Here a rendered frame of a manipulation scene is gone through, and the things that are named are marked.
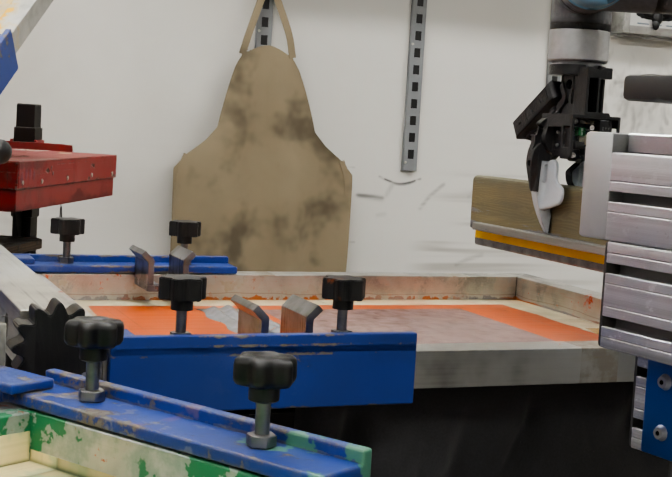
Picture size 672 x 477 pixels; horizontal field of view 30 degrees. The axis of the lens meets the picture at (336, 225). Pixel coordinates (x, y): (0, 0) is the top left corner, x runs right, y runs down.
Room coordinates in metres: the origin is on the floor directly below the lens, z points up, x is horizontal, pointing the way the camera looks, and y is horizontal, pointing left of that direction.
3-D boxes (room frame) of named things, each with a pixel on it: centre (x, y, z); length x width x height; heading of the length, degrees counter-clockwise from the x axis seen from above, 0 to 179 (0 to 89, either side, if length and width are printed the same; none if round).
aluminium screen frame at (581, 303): (1.51, -0.05, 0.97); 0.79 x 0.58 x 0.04; 113
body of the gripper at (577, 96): (1.59, -0.30, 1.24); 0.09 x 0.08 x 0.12; 23
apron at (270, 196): (3.53, 0.21, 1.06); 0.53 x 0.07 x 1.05; 113
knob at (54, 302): (1.01, 0.23, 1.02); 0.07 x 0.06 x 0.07; 113
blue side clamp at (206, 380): (1.16, 0.06, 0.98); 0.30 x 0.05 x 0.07; 113
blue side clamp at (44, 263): (1.68, 0.28, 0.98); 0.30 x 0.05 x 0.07; 113
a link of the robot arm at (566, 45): (1.59, -0.29, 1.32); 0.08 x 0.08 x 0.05
